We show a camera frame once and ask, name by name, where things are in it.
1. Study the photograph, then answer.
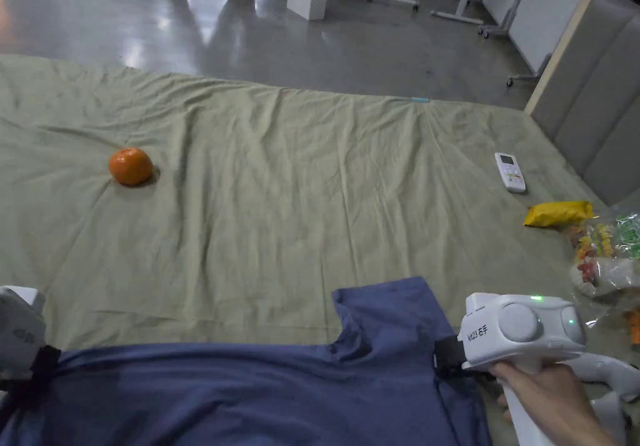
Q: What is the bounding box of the bed with pale green sheet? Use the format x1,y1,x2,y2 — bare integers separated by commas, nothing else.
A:
0,54,640,446

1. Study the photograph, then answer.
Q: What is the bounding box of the white remote control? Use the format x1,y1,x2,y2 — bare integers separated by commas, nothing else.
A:
494,151,528,195

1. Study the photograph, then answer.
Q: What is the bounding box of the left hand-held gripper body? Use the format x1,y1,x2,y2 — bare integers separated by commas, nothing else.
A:
0,285,63,408

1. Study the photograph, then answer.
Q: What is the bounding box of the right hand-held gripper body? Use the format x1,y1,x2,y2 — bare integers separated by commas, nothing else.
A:
432,292,589,446

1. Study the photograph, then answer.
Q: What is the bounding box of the clear bag of colourful snacks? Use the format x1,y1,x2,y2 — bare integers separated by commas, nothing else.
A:
567,205,640,312

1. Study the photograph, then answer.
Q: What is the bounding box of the dark blue shirt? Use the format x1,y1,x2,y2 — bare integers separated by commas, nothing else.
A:
0,275,493,446

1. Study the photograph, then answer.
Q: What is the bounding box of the white hand controller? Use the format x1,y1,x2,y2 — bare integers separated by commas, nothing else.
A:
574,353,640,446

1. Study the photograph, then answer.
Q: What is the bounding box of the yellow snack bag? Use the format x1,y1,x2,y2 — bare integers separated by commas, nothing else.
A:
522,200,596,229

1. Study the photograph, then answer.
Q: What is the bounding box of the person's right hand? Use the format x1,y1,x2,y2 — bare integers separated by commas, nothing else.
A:
492,358,619,446

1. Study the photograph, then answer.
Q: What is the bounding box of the orange fruit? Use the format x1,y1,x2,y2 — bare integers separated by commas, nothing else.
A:
109,148,154,188

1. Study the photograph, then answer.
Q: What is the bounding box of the grey padded headboard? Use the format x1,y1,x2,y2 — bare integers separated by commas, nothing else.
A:
523,0,640,206

